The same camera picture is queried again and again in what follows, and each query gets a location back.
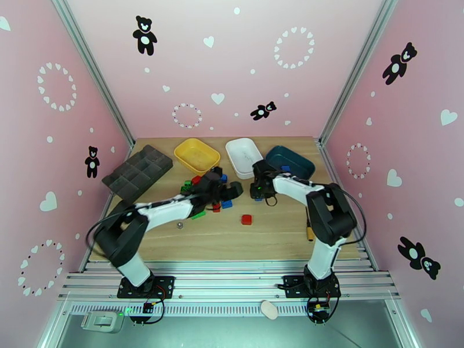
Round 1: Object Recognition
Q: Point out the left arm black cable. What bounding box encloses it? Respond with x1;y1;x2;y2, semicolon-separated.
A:
85;209;140;258

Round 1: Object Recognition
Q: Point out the white plastic container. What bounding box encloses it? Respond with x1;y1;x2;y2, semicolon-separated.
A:
225;137;264;180

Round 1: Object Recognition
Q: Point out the perforated grey cable duct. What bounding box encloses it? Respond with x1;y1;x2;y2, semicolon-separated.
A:
68;302;313;318

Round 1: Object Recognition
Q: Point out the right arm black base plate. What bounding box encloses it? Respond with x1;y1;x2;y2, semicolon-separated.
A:
282;274;342;299

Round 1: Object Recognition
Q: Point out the yellow plastic container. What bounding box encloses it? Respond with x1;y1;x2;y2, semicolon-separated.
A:
173;138;221;176

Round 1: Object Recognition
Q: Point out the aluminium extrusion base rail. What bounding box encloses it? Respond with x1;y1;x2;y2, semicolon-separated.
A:
57;262;401;302

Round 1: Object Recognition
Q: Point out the beige oval tag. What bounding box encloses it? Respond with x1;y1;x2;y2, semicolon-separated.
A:
260;300;279;321

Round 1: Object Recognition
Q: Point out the right aluminium frame post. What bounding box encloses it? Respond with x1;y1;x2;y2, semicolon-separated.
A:
318;0;403;147

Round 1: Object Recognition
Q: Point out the aluminium frame post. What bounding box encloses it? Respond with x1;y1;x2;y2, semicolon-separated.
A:
318;0;403;147
49;0;136;150

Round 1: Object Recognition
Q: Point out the black compartment organizer tray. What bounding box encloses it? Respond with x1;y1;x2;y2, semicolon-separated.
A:
101;144;173;205

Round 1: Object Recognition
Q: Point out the left base power cable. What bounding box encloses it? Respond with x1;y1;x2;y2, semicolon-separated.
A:
132;298;166;326

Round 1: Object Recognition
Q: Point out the yellow handled black tool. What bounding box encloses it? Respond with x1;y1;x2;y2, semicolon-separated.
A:
305;206;316;244

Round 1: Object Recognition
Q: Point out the right base power cable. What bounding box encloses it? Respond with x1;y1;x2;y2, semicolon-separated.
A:
306;296;340;325

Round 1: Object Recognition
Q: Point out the grey device with green light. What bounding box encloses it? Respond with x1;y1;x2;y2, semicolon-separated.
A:
81;311;125;334

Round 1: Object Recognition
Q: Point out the left aluminium frame post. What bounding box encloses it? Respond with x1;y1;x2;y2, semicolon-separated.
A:
49;0;136;150

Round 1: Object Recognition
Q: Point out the dark teal plastic container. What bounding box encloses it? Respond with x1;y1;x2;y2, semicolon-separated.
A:
265;145;316;179

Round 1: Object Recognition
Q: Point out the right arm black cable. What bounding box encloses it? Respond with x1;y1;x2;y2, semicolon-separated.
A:
326;182;366;247

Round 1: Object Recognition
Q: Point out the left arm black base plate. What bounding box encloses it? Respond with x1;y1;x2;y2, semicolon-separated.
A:
117;275;176;299

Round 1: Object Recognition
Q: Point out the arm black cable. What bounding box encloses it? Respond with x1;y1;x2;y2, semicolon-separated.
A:
326;182;366;247
85;209;140;258

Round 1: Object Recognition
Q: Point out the base power cable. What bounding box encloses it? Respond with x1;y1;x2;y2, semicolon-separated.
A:
132;298;166;326
306;296;340;325

